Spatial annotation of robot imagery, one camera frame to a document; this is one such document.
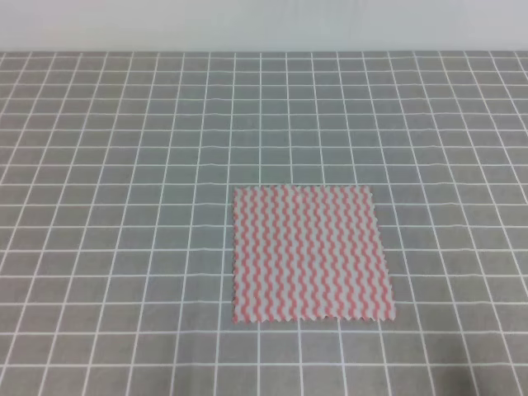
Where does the pink white wavy striped towel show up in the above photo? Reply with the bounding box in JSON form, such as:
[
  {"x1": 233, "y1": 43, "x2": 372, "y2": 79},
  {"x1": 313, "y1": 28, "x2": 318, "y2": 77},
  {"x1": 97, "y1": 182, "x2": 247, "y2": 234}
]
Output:
[{"x1": 233, "y1": 185, "x2": 396, "y2": 323}]

